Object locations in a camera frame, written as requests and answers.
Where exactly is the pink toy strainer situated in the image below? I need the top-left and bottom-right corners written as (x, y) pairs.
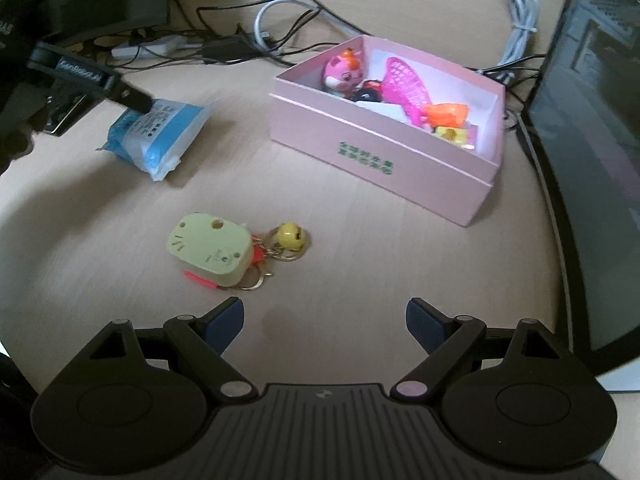
top-left (382, 56), bottom-right (433, 129)

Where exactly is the pink pig figure toy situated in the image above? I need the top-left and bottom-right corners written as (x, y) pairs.
top-left (322, 47), bottom-right (367, 96)

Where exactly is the white bundled cable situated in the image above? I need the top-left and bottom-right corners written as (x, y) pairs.
top-left (496, 0), bottom-right (541, 87)

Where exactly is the beige wooden desktop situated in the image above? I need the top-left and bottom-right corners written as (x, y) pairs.
top-left (0, 0), bottom-right (598, 411)

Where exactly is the orange toy piece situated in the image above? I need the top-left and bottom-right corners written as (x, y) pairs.
top-left (425, 103), bottom-right (471, 129)

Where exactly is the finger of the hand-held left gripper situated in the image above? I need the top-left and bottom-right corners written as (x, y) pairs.
top-left (27, 42), bottom-right (154, 114)

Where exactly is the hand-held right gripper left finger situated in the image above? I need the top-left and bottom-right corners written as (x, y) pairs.
top-left (64, 296), bottom-right (256, 399)

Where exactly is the black red small toy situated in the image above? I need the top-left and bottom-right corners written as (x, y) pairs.
top-left (350, 80), bottom-right (386, 104)

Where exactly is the white power strip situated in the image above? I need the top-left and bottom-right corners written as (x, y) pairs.
top-left (111, 34), bottom-right (182, 60)

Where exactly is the blue tissue packet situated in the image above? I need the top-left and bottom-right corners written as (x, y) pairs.
top-left (96, 97), bottom-right (222, 184)

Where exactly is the pink cardboard box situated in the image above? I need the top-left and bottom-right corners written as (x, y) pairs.
top-left (269, 35), bottom-right (508, 228)

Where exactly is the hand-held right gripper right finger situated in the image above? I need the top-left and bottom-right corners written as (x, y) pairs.
top-left (390, 297), bottom-right (577, 399)

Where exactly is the grey looped cable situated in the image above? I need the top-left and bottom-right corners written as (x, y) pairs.
top-left (254, 0), bottom-right (351, 68)

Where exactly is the flat black object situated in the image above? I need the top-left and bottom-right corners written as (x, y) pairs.
top-left (37, 80), bottom-right (99, 137)

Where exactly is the black power adapter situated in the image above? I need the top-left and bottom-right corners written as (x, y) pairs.
top-left (201, 36), bottom-right (257, 64)

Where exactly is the black cable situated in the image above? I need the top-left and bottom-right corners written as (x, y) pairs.
top-left (167, 0), bottom-right (363, 70)

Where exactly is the yellow brown toy cake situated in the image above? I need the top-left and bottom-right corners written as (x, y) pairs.
top-left (433, 126), bottom-right (474, 151)

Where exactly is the black framed monitor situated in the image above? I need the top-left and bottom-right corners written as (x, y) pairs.
top-left (517, 0), bottom-right (640, 392)

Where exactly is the pale yellow keychain toy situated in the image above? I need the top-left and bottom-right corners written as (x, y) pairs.
top-left (166, 211), bottom-right (310, 293)

